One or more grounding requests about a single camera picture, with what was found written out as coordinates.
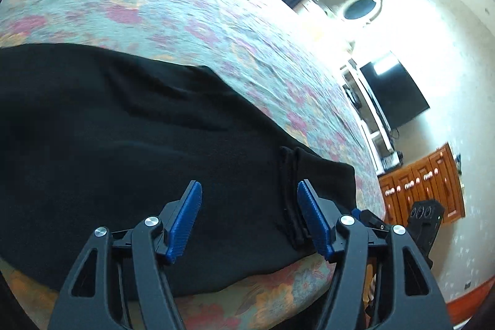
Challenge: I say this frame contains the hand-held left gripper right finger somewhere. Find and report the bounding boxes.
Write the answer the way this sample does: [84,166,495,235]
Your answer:
[296,179,453,330]

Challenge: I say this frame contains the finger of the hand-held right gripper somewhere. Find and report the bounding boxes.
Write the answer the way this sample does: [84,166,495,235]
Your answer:
[351,209,387,234]

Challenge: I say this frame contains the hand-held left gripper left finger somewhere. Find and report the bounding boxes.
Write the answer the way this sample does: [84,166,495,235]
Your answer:
[47,180,204,330]

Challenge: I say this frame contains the black pants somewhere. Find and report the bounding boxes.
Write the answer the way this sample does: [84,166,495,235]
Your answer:
[0,43,356,294]

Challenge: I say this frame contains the brown wooden cabinet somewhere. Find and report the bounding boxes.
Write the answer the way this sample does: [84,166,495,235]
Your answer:
[378,142,467,226]

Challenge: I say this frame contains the white television stand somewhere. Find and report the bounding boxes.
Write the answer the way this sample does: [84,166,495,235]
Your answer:
[340,59,403,172]

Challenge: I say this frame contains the black flat television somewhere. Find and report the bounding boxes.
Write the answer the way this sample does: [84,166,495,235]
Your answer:
[359,52,431,130]

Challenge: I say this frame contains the oval white vanity mirror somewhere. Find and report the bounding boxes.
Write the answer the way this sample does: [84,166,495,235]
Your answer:
[340,0,383,23]

